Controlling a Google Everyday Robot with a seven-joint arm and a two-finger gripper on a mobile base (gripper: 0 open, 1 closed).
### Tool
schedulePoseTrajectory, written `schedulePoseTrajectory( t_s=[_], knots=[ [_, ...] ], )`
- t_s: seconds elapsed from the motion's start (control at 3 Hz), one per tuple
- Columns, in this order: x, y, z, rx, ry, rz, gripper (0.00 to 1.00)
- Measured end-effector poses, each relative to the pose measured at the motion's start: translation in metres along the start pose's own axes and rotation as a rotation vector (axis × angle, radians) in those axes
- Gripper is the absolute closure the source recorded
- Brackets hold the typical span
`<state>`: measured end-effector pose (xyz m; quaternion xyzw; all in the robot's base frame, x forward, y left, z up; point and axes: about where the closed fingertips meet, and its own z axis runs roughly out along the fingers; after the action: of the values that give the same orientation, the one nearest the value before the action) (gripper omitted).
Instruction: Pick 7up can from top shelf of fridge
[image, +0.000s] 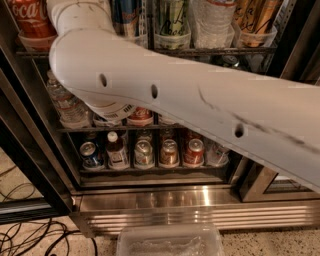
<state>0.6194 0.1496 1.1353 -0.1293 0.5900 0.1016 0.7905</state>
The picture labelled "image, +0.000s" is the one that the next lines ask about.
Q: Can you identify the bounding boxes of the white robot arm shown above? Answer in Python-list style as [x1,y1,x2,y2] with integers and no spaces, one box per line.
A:
[47,0,320,191]

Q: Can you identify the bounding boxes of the red Coke can front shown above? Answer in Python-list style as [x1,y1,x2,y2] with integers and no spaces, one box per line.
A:
[127,107,153,127]

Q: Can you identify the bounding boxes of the bronze can bottom shelf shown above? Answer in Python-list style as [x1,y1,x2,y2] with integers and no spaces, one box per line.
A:
[159,139,179,168]

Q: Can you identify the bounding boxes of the white green can bottom shelf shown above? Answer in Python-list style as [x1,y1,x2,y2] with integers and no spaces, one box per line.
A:
[134,140,154,169]

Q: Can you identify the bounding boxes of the red can bottom shelf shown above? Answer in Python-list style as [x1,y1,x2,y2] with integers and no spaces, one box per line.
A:
[183,138,204,167]

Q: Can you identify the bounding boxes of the small tea bottle bottom shelf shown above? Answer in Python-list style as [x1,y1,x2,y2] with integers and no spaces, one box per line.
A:
[106,131,129,170]

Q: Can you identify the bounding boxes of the blue Pepsi can front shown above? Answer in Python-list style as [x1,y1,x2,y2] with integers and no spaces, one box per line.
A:
[93,114,122,127]

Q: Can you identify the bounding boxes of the clear water bottle bottom shelf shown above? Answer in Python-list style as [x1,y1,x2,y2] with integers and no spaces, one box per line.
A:
[205,140,230,168]

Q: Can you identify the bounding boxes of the blue Pepsi can bottom shelf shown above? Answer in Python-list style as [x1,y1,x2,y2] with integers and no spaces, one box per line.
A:
[80,142,104,170]

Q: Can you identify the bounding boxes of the clear water bottle middle shelf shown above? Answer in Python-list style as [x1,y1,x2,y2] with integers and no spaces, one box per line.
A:
[46,70,91,129]

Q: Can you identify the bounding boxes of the stainless fridge base grille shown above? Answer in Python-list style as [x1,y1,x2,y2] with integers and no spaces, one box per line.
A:
[70,186,320,237]

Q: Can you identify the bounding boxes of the green LaCroix can top shelf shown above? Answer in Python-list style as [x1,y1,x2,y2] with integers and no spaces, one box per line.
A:
[153,0,191,50]

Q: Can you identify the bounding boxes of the right glass fridge door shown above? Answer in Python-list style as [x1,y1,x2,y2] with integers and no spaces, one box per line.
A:
[237,157,320,203]

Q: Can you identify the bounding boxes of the blue Red Bull can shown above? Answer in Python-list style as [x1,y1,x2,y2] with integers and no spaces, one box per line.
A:
[110,0,148,47]

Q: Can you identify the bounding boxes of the left open fridge door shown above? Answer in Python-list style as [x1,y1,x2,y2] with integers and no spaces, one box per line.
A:
[0,43,74,225]

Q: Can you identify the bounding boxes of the orange LaCroix can top shelf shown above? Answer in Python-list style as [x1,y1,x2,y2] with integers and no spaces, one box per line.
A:
[232,0,283,48]

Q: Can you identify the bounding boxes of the red Coca-Cola can top shelf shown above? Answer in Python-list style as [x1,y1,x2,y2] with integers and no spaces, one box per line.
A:
[6,0,57,51]

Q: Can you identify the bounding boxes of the brown tea bottle white cap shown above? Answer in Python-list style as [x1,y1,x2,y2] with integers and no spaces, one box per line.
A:
[158,114,176,125]

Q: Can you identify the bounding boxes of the clear plastic bin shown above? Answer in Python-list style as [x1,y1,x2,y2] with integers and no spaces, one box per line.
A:
[116,224,225,256]

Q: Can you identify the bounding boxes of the black floor cables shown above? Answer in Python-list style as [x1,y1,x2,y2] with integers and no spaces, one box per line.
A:
[0,165,98,256]

